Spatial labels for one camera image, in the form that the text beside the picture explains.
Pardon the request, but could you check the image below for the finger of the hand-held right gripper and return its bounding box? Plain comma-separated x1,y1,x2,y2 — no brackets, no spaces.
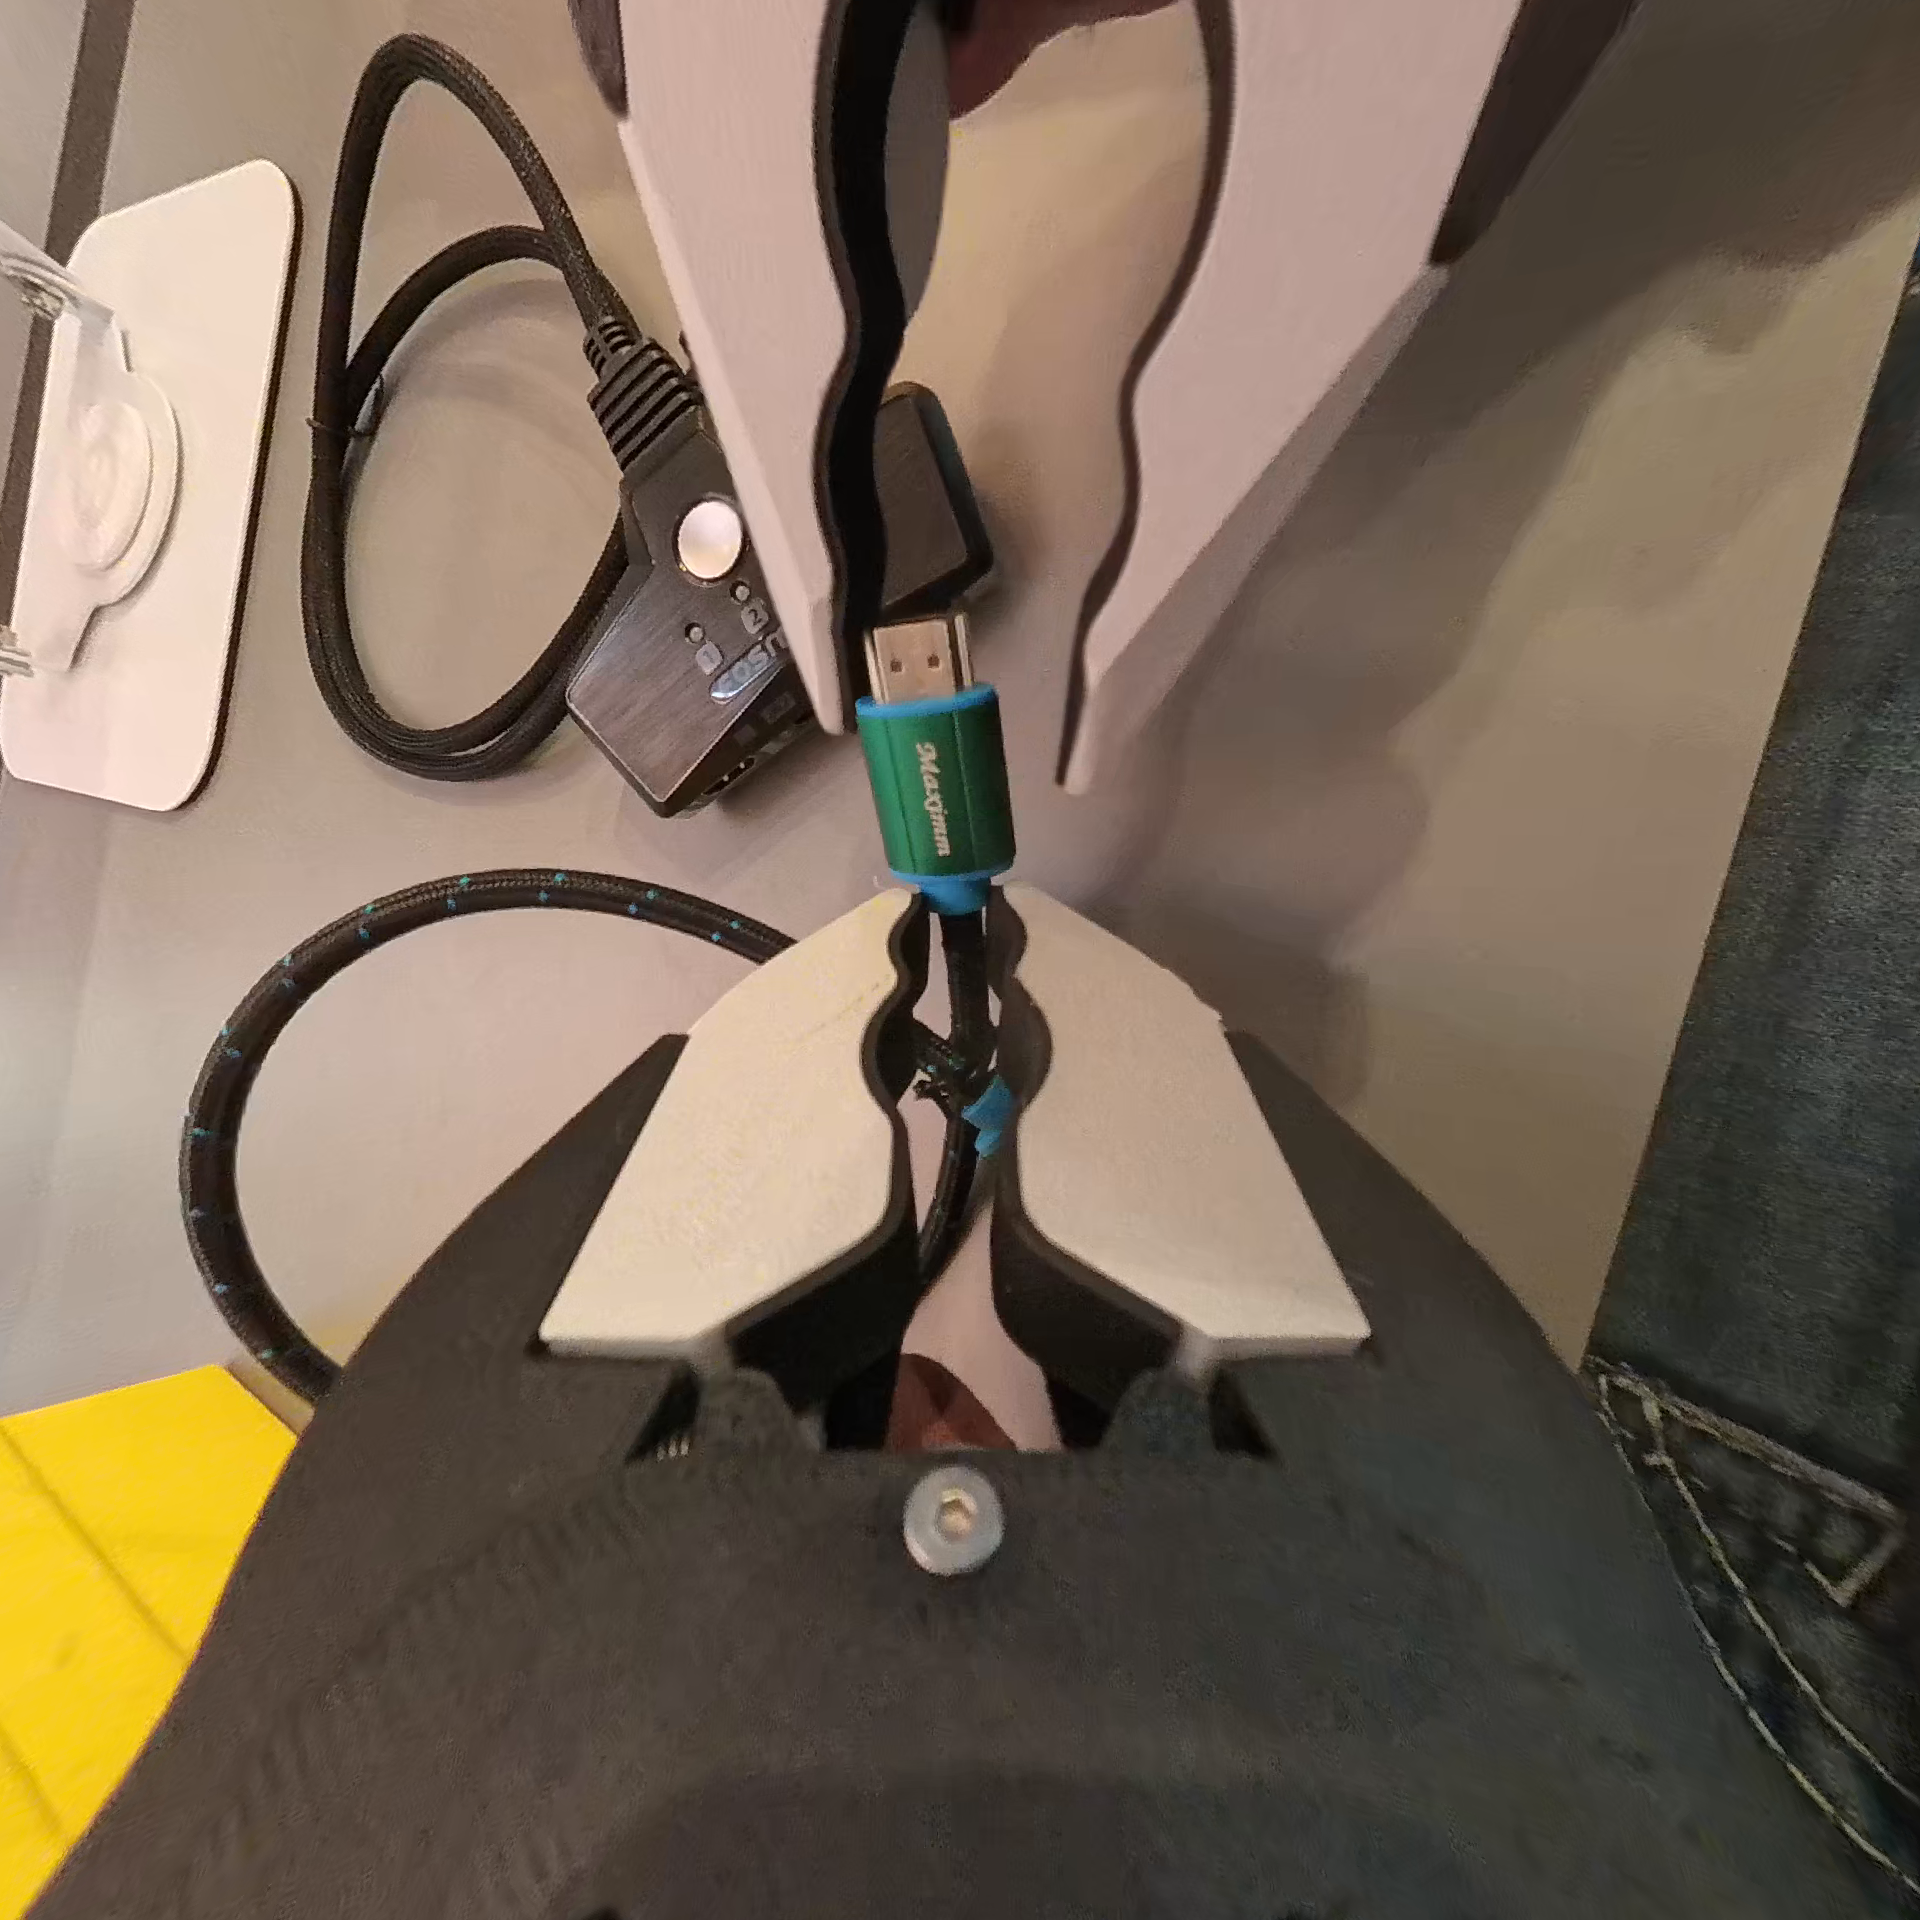
1055,0,1528,800
612,0,962,741

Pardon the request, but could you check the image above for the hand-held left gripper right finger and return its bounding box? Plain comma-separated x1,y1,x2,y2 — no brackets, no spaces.
990,883,1375,1452

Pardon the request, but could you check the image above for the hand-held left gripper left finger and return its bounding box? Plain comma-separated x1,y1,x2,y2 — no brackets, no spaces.
537,887,924,1452

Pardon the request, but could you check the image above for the looped braided HDMI cable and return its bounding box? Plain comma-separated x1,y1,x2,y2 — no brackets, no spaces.
177,608,1025,1404

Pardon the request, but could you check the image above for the silver HDMI splitter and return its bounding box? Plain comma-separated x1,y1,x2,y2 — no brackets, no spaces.
568,381,1000,818

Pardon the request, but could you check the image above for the black cable with silver plug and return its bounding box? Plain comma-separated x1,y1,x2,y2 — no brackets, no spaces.
300,32,707,783

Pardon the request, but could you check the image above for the yellow plastic bin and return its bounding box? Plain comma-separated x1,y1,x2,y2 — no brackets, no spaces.
0,1365,302,1877

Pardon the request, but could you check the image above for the person's left hand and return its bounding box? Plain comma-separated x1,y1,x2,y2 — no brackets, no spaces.
887,1350,1022,1453

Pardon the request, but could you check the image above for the person's right hand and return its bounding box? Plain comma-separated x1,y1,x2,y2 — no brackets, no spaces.
945,0,1060,117

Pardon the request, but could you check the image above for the white folding stand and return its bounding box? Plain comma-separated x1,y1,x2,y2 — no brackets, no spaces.
0,157,302,816

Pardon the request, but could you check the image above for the person's jeans leg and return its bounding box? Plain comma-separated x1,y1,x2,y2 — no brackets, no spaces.
1583,247,1920,1920

